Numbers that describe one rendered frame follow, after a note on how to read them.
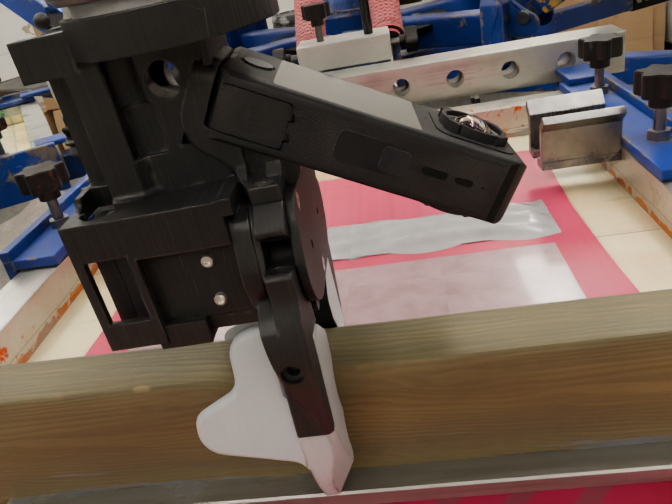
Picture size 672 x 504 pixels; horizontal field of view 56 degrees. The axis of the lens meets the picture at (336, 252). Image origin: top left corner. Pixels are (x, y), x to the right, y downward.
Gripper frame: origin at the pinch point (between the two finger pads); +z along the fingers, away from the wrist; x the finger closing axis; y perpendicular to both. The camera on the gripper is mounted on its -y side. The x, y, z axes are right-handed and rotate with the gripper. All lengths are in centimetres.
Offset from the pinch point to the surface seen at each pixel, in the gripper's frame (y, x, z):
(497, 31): -25, -97, 2
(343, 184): 2.4, -44.1, 4.9
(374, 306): -0.8, -17.9, 4.9
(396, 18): -7, -82, -6
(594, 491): -11.1, 0.7, 5.1
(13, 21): 257, -450, -6
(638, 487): -13.1, 0.6, 5.2
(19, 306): 26.8, -18.5, 0.3
